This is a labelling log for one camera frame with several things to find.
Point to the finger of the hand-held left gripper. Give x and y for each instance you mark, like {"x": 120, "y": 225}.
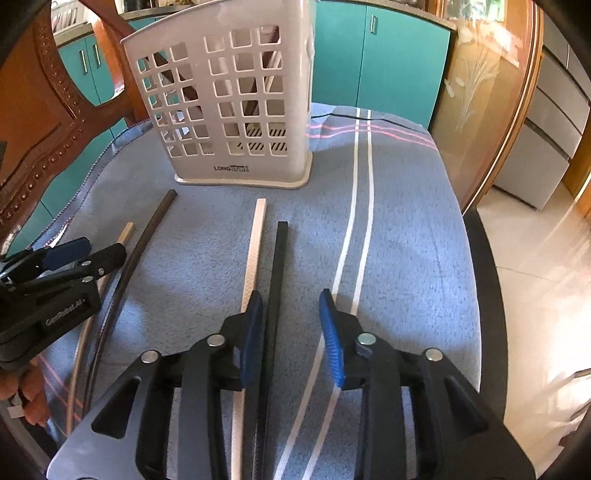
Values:
{"x": 69, "y": 251}
{"x": 108, "y": 258}

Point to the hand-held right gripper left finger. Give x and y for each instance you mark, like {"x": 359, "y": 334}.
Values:
{"x": 251, "y": 341}

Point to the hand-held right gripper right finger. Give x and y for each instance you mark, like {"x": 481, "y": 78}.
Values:
{"x": 330, "y": 341}

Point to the beige wooden chopstick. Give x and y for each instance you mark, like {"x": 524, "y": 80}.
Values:
{"x": 126, "y": 232}

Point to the dark brown chopstick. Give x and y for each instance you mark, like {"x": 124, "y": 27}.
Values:
{"x": 153, "y": 226}

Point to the black chopstick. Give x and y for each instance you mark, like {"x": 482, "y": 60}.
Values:
{"x": 278, "y": 267}

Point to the white chopstick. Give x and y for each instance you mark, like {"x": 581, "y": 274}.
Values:
{"x": 256, "y": 249}

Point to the white plastic utensil basket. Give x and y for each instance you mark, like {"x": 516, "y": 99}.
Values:
{"x": 277, "y": 177}

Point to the person's left hand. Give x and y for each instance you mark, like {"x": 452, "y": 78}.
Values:
{"x": 32, "y": 392}

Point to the blue striped cloth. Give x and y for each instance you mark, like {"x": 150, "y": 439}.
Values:
{"x": 406, "y": 230}

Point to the carved wooden chair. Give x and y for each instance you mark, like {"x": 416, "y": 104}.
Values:
{"x": 37, "y": 115}

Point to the teal kitchen cabinet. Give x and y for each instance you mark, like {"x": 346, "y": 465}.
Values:
{"x": 397, "y": 69}

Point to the grey drawer cabinet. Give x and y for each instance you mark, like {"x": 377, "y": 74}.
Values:
{"x": 540, "y": 147}

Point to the wooden frosted glass door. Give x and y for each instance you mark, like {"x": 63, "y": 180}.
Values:
{"x": 485, "y": 92}

